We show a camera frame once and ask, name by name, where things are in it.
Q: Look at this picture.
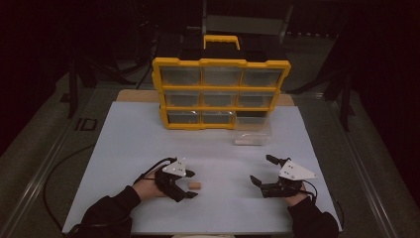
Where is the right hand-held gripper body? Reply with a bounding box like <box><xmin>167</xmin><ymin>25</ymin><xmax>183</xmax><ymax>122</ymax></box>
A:
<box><xmin>262</xmin><ymin>159</ymin><xmax>317</xmax><ymax>199</ymax></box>

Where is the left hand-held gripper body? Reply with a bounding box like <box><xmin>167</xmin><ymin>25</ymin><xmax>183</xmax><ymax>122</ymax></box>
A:
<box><xmin>154</xmin><ymin>157</ymin><xmax>188</xmax><ymax>203</ymax></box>

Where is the clear plastic drawer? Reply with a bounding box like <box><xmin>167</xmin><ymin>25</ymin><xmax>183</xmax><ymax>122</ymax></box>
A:
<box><xmin>233</xmin><ymin>116</ymin><xmax>273</xmax><ymax>147</ymax></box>

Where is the yellow black drawer organizer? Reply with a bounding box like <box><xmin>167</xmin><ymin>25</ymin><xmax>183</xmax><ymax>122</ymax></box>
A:
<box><xmin>152</xmin><ymin>34</ymin><xmax>292</xmax><ymax>131</ymax></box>

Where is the person's right hand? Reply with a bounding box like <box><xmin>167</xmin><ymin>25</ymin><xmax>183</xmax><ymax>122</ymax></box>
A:
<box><xmin>282</xmin><ymin>187</ymin><xmax>314</xmax><ymax>208</ymax></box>

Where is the person's left hand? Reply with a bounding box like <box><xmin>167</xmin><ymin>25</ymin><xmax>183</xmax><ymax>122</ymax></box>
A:
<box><xmin>132</xmin><ymin>178</ymin><xmax>170</xmax><ymax>201</ymax></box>

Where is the white table mat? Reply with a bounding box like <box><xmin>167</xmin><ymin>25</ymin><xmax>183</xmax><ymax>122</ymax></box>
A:
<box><xmin>62</xmin><ymin>101</ymin><xmax>343</xmax><ymax>234</ymax></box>

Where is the black metal stand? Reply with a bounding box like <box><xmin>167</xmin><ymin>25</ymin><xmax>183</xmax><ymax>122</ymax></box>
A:
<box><xmin>67</xmin><ymin>59</ymin><xmax>100</xmax><ymax>119</ymax></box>
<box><xmin>325</xmin><ymin>70</ymin><xmax>356</xmax><ymax>133</ymax></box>

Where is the grid of clear drawers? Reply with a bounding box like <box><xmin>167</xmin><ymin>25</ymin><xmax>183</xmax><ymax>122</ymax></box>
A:
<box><xmin>160</xmin><ymin>66</ymin><xmax>284</xmax><ymax>125</ymax></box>

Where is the left hand-held gripper cable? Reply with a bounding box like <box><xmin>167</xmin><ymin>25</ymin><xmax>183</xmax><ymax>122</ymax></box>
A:
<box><xmin>133</xmin><ymin>157</ymin><xmax>177</xmax><ymax>186</ymax></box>

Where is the hand-held gripper cable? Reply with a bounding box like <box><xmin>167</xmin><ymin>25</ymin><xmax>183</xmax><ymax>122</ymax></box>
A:
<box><xmin>133</xmin><ymin>157</ymin><xmax>177</xmax><ymax>186</ymax></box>
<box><xmin>300</xmin><ymin>179</ymin><xmax>319</xmax><ymax>203</ymax></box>

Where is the right hand-held gripper cable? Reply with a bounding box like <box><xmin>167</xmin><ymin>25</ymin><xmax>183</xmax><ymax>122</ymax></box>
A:
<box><xmin>300</xmin><ymin>179</ymin><xmax>319</xmax><ymax>203</ymax></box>

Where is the grey floor rail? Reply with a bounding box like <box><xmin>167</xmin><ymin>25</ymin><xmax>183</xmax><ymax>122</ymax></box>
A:
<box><xmin>0</xmin><ymin>88</ymin><xmax>100</xmax><ymax>238</ymax></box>
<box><xmin>326</xmin><ymin>95</ymin><xmax>399</xmax><ymax>238</ymax></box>

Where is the black floor cable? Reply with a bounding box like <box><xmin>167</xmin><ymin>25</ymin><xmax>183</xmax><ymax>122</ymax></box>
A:
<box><xmin>44</xmin><ymin>143</ymin><xmax>97</xmax><ymax>232</ymax></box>

